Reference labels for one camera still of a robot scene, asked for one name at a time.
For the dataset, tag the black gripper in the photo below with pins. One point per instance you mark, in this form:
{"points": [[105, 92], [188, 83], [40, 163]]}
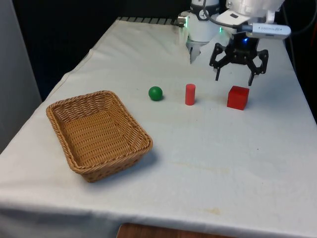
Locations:
{"points": [[244, 45]]}

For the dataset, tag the red cube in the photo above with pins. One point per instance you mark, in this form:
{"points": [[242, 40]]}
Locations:
{"points": [[237, 98]]}

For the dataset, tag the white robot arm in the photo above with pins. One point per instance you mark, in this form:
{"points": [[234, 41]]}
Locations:
{"points": [[203, 31]]}

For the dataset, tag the red cylinder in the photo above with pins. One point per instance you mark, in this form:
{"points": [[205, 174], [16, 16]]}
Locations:
{"points": [[190, 95]]}

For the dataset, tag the brown wicker basket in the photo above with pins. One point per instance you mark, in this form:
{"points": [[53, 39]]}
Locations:
{"points": [[99, 135]]}

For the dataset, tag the green ball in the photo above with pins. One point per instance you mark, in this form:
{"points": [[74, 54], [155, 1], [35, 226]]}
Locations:
{"points": [[155, 93]]}

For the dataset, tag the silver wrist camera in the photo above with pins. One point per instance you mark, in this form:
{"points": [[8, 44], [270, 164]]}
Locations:
{"points": [[272, 30]]}

